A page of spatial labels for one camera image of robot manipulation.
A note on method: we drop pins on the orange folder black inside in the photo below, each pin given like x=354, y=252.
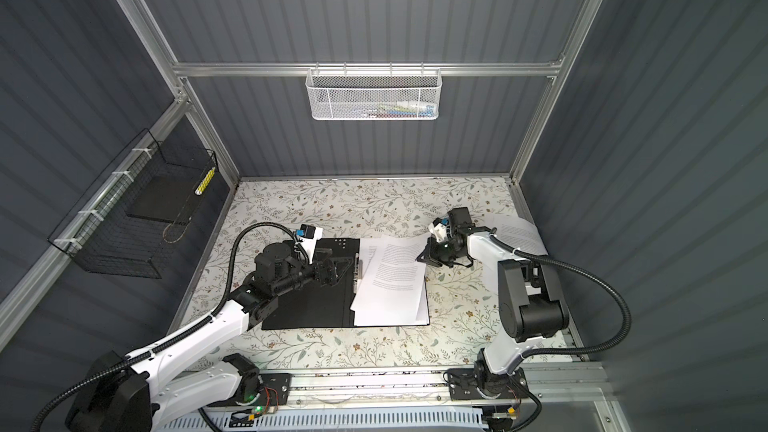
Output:
x=329, y=307

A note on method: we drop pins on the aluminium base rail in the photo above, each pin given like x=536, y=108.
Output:
x=387, y=386

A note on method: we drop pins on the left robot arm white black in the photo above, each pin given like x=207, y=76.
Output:
x=121, y=401

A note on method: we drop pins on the aluminium frame post right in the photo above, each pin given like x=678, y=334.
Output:
x=576, y=39

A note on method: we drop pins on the black wire basket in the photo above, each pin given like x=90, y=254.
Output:
x=132, y=224

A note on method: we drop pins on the floral table mat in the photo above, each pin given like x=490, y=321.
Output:
x=463, y=312

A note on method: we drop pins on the aluminium frame crossbar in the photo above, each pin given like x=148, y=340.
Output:
x=231, y=69

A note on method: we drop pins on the white vented panel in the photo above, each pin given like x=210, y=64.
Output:
x=360, y=419

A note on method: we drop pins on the black pad in basket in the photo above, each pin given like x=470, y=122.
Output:
x=166, y=199

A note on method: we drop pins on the aluminium frame post left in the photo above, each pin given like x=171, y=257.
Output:
x=149, y=32

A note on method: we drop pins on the white wire mesh basket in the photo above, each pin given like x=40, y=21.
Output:
x=338, y=98

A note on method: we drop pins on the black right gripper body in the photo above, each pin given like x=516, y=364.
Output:
x=448, y=252

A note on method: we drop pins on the aluminium frame post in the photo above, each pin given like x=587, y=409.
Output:
x=149, y=32
x=576, y=39

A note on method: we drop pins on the markers in white basket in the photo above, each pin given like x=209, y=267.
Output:
x=401, y=109

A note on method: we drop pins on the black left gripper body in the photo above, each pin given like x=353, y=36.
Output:
x=300, y=275

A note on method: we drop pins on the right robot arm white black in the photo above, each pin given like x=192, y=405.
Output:
x=531, y=302

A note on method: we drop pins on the yellow marker in basket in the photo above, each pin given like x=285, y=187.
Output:
x=205, y=181

